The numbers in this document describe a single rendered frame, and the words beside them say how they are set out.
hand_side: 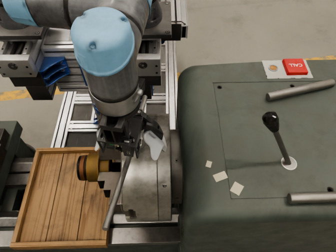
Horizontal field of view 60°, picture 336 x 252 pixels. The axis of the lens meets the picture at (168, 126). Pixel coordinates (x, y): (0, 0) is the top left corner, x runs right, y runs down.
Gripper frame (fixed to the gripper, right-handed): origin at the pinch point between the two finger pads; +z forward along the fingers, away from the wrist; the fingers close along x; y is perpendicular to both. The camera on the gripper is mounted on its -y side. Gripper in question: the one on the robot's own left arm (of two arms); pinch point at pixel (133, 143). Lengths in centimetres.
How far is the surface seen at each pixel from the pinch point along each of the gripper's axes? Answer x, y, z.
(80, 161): -17.7, -0.5, 18.6
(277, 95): 33.8, -22.4, 3.9
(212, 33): 19, -204, 148
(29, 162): -47, -6, 45
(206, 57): 16, -168, 145
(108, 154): -9.9, -3.6, 17.6
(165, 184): 8.1, 4.5, 11.6
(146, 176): 3.3, 4.2, 8.8
